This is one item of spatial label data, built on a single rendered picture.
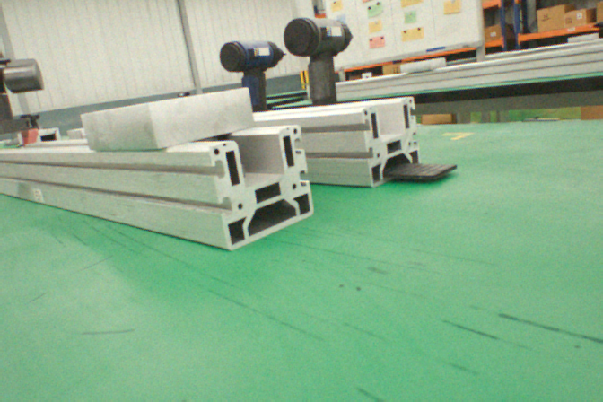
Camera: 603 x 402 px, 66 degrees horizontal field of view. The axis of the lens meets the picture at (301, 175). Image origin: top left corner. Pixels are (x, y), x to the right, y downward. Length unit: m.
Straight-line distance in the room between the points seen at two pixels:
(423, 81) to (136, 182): 1.80
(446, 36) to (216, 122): 3.23
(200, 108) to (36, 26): 12.04
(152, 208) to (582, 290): 0.36
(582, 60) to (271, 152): 1.54
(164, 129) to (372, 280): 0.23
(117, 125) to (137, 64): 12.40
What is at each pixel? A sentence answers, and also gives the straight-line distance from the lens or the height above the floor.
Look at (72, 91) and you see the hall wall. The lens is 12.41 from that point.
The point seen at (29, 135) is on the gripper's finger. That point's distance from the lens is 1.16.
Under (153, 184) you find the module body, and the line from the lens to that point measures 0.46.
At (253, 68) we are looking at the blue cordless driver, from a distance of 0.97.
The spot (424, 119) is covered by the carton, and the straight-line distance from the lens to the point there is 4.64.
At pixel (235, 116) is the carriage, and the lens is 0.47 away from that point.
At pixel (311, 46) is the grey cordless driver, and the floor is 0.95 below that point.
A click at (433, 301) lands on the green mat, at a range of 0.26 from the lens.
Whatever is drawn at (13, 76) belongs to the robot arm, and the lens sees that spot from 1.14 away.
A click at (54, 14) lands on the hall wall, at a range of 12.60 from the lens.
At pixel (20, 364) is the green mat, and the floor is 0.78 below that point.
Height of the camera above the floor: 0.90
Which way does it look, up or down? 11 degrees down
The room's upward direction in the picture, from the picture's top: 9 degrees counter-clockwise
